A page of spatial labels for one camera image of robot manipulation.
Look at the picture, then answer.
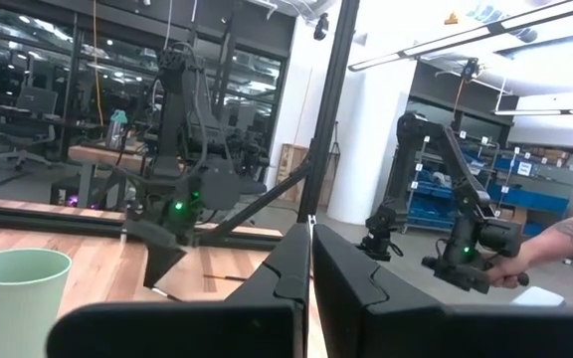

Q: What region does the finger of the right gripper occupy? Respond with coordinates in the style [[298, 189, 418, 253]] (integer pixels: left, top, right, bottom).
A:
[[147, 246, 189, 287], [142, 244, 168, 289]]

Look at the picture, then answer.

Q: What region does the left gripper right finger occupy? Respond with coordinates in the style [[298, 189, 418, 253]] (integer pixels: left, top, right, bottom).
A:
[[312, 223, 573, 358]]

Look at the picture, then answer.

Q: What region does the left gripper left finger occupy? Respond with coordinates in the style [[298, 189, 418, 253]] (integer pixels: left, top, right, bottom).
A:
[[46, 222, 313, 358]]

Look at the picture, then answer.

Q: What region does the person's forearm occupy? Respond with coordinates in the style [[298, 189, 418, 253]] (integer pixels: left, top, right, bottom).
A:
[[512, 214, 573, 272]]

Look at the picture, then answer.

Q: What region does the wooden work table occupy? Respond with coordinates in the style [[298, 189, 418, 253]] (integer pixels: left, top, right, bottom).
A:
[[66, 142, 151, 209]]

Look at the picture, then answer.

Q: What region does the teal lid water bottle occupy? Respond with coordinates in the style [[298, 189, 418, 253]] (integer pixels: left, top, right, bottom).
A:
[[105, 108, 129, 151]]

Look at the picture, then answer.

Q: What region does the wooden crate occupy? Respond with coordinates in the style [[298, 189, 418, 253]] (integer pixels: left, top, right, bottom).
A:
[[276, 142, 311, 201]]

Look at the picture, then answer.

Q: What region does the person's hand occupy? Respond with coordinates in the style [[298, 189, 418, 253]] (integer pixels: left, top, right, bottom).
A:
[[484, 258, 522, 290]]

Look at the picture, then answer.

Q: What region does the mint green cup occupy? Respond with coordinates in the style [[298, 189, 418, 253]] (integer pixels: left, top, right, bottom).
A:
[[0, 248, 74, 358]]

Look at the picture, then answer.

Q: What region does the white flat object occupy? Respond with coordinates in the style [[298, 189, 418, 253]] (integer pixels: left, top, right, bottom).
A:
[[508, 286, 567, 308]]

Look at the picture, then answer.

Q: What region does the white building column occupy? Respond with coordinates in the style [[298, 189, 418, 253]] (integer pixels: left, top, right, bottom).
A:
[[325, 59, 420, 226]]

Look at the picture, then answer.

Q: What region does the grey office chair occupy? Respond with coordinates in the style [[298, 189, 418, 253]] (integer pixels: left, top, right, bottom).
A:
[[0, 87, 59, 173]]

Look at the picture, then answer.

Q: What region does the blue bin storage shelf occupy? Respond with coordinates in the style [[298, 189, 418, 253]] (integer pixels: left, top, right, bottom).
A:
[[405, 132, 573, 239]]

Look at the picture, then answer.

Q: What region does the long ceiling light strip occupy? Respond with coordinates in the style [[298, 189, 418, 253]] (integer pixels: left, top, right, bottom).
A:
[[492, 107, 573, 117], [347, 0, 573, 74]]

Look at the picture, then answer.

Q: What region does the black aluminium frame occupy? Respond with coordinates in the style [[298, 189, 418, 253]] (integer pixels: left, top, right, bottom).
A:
[[0, 0, 363, 251]]

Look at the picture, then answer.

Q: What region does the black ceiling camera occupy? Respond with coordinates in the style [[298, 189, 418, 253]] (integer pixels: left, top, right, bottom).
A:
[[312, 11, 330, 43]]

